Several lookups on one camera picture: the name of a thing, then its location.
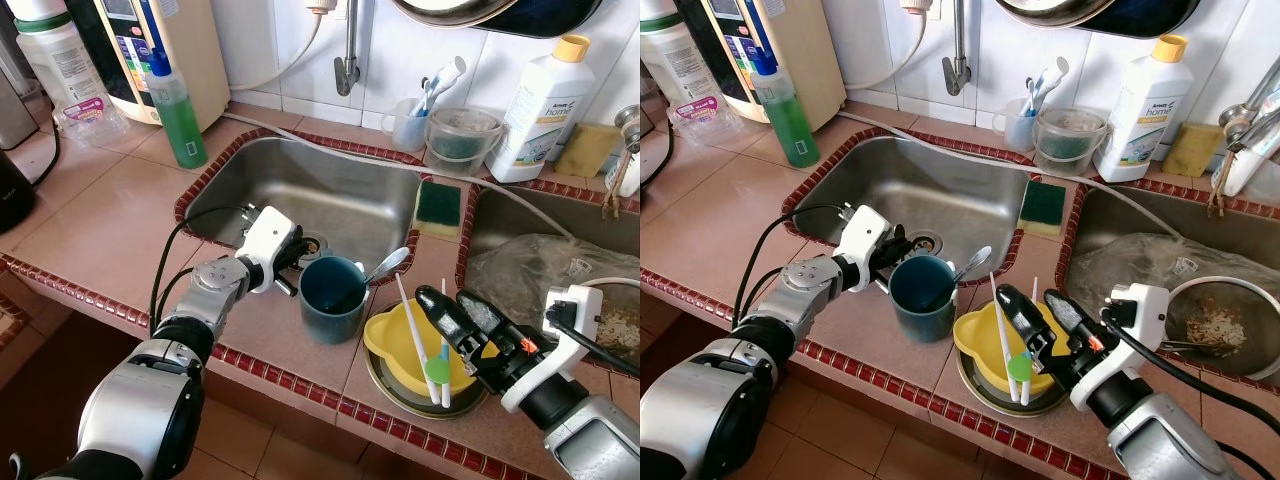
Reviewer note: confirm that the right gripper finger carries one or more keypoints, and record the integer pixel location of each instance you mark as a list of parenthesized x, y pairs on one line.
[(448, 325), (1028, 325), (1078, 325), (495, 325)]

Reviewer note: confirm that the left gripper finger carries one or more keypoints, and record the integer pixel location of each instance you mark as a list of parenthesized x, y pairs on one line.
[(302, 268), (297, 240), (903, 270), (900, 243)]

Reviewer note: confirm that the blue cup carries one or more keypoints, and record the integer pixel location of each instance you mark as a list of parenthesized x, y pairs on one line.
[(920, 310), (330, 310)]

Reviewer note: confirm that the yellow plastic bowl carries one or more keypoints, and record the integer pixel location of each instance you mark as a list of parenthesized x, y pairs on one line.
[(985, 350), (400, 350)]

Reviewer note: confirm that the stainless steel bowl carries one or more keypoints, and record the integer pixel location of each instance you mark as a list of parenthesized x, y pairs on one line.
[(420, 406), (1000, 404)]

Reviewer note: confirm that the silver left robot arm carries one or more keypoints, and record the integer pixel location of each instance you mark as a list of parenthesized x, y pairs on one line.
[(140, 410), (720, 410)]

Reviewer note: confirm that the white chopstick with green disc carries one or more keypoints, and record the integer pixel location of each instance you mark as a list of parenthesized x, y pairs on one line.
[(438, 370), (1020, 367)]

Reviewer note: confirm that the stainless steel sink basin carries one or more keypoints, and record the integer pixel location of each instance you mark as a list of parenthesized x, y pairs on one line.
[(300, 195), (1100, 225), (500, 225), (930, 195)]

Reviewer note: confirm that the clear plastic bag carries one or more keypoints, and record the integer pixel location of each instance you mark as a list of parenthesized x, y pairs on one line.
[(520, 270), (1120, 270)]

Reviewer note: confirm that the metal spoon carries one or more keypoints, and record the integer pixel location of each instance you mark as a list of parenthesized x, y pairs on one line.
[(975, 262), (388, 262)]

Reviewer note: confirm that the steel mesh strainer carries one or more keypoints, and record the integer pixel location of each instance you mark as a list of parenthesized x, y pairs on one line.
[(620, 325), (1220, 325)]

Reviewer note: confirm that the green scouring sponge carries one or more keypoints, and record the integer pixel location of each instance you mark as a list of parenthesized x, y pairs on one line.
[(438, 203), (1043, 205)]

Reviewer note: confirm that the clear toothbrush cup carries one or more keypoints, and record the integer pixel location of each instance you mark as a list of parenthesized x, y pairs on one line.
[(1015, 130), (405, 130)]

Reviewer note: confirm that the green dish soap bottle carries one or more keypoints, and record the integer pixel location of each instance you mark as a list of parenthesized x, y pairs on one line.
[(180, 125), (790, 125)]

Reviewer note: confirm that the yellow sponge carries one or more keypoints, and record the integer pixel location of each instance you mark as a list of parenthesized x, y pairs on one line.
[(1192, 150), (585, 150)]

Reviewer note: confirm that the chrome sink faucet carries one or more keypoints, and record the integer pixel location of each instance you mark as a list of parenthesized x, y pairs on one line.
[(1250, 165), (630, 175)]

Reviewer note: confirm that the beige water ionizer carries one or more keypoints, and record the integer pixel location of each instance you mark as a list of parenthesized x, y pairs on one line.
[(800, 60), (190, 60)]

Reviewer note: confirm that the white detergent bottle yellow cap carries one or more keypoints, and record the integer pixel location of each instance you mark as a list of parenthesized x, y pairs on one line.
[(540, 120), (1145, 120)]

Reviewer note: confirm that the clear canister green-ringed lid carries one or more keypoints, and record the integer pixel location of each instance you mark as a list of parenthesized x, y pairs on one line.
[(685, 70), (60, 70)]

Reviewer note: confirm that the black electric kettle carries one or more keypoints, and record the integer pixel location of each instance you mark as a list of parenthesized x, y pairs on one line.
[(12, 195)]

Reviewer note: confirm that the hanging steel wok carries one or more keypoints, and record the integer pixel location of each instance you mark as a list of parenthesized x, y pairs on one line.
[(550, 15), (1150, 15)]

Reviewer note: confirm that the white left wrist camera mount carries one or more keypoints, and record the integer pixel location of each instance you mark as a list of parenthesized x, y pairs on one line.
[(265, 240), (862, 240)]

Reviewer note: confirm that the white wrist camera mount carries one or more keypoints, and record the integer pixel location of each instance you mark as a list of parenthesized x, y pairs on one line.
[(862, 240), (575, 310), (1145, 310), (265, 240)]

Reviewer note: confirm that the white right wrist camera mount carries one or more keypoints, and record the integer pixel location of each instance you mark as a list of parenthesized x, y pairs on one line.
[(1145, 310), (575, 310)]

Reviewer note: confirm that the grey wall tap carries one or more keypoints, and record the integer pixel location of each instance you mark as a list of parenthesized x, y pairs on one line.
[(347, 70), (958, 70)]

